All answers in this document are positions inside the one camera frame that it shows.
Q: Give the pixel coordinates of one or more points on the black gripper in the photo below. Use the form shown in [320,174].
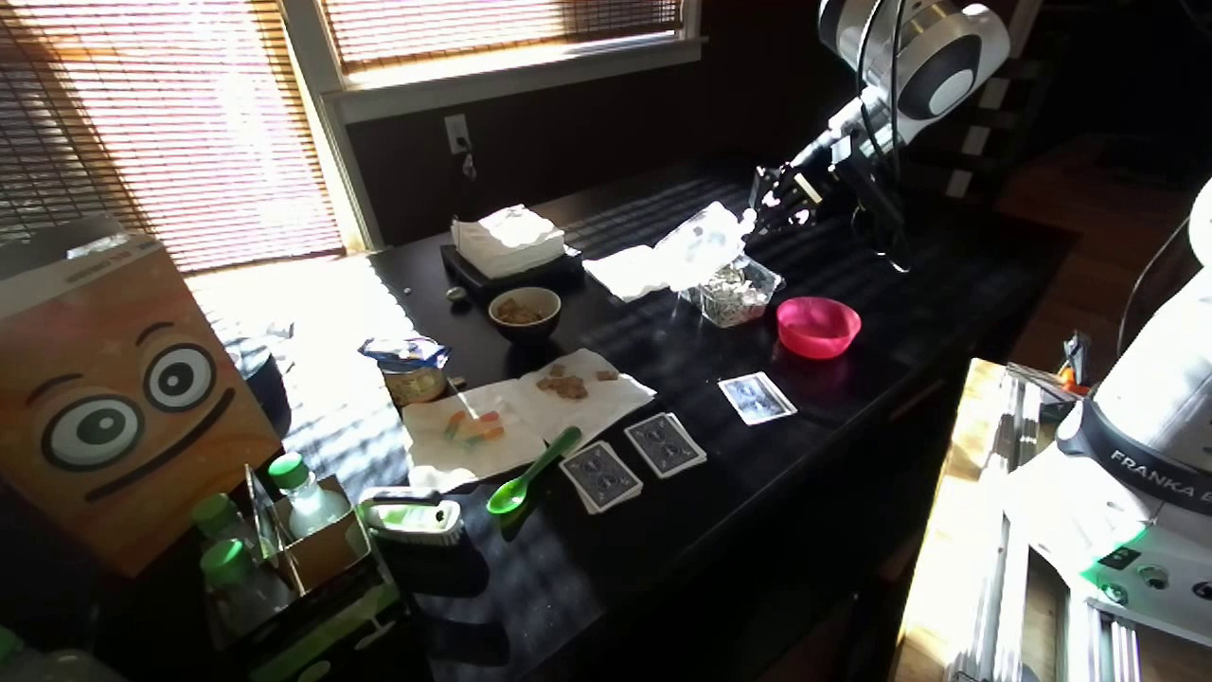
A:
[794,186]

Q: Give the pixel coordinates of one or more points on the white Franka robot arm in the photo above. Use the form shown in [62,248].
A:
[931,51]

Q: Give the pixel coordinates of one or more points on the transparent bowl with food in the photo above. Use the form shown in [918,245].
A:
[737,296]

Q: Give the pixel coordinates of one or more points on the pink plastic bowl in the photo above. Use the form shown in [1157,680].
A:
[818,328]

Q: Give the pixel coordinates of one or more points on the small bowl with snacks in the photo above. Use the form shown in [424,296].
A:
[525,309]

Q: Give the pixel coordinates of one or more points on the blue white playing card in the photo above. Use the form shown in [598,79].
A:
[757,400]

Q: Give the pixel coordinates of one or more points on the blue back playing card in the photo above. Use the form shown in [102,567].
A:
[598,473]
[663,445]

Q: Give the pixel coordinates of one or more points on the brown cracker pieces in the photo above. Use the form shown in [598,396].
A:
[564,378]

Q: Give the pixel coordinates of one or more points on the stack of white napkins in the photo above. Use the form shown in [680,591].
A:
[510,234]

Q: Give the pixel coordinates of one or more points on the black tray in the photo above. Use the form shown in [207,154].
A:
[474,284]

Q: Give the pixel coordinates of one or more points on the white paper towel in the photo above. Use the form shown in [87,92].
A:
[531,413]

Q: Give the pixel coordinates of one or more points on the bamboo window blind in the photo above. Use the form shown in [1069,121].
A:
[503,22]
[163,125]

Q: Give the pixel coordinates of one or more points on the green plastic spoon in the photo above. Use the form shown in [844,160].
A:
[531,477]

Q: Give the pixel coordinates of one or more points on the orange snack pieces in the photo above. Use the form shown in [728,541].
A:
[474,420]

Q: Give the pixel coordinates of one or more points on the white green packet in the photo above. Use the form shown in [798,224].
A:
[418,516]

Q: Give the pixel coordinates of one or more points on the clear bottle green cap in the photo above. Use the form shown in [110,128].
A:
[227,569]
[304,493]
[219,516]

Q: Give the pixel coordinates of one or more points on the bottle carrier box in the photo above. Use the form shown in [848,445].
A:
[324,572]

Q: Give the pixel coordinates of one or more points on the cardboard box with face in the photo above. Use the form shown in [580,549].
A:
[116,401]

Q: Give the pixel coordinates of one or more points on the white window frame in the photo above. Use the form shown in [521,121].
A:
[503,77]

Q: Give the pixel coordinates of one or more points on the white wall outlet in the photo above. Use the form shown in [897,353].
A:
[454,135]

